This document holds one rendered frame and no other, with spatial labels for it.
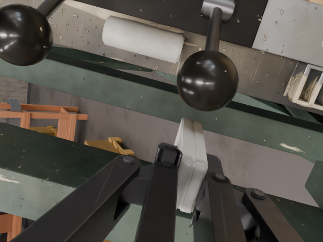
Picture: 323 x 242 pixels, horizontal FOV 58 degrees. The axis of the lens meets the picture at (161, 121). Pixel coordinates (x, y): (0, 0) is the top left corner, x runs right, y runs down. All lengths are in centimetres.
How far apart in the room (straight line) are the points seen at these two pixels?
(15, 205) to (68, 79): 17
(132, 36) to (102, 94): 13
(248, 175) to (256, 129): 163
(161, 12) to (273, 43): 11
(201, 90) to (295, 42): 15
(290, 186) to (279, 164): 13
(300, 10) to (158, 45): 13
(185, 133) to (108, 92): 23
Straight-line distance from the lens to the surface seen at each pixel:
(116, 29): 30
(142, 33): 30
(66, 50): 114
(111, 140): 348
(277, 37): 29
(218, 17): 25
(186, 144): 16
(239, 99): 102
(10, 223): 524
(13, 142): 43
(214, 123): 40
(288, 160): 185
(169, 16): 27
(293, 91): 32
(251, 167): 201
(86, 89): 40
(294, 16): 30
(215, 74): 17
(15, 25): 19
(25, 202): 38
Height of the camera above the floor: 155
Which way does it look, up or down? 34 degrees down
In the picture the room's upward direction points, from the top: 88 degrees counter-clockwise
